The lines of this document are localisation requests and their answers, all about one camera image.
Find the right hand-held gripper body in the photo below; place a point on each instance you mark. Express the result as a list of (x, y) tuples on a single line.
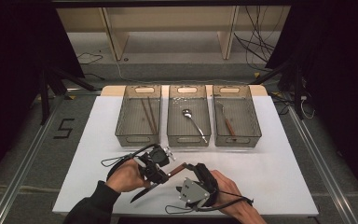
[(195, 191)]

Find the metal spoon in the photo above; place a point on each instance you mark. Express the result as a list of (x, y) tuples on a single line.
[(186, 113)]

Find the light wooden shelf unit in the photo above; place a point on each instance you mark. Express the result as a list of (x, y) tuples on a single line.
[(167, 18)]

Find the black metal stand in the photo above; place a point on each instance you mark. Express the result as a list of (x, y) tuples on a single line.
[(296, 87), (45, 96)]

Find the person's right hand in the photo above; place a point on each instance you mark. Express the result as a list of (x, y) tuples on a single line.
[(230, 196)]

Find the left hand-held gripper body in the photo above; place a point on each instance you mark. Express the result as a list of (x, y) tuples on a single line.
[(155, 158)]

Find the metal floor rail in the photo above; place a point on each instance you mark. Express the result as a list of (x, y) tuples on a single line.
[(21, 168), (323, 168)]

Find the smoky clear plastic bin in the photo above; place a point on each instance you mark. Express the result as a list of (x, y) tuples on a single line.
[(245, 121), (180, 127), (133, 121)]

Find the person's left hand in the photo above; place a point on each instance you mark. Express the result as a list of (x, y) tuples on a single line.
[(126, 177)]

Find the dark curtain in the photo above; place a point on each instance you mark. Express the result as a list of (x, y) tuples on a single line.
[(12, 77), (338, 77)]

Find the white table sheet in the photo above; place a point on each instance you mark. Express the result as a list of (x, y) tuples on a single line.
[(276, 186)]

